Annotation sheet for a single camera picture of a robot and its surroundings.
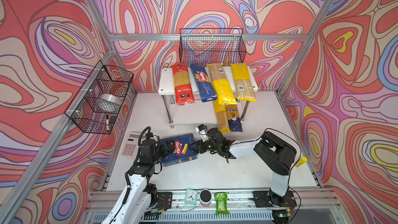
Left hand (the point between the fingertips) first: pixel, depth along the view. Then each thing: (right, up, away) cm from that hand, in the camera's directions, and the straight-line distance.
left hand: (170, 144), depth 84 cm
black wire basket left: (-33, +21, -12) cm, 41 cm away
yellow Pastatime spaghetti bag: (+29, +19, +12) cm, 37 cm away
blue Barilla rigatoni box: (+6, -5, -2) cm, 8 cm away
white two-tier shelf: (+16, +16, +17) cm, 28 cm away
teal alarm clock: (+12, -23, -11) cm, 28 cm away
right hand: (+12, -4, +3) cm, 13 cm away
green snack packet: (+26, -25, -13) cm, 39 cm away
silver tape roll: (-26, +24, -10) cm, 37 cm away
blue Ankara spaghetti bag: (+37, +13, +9) cm, 40 cm away
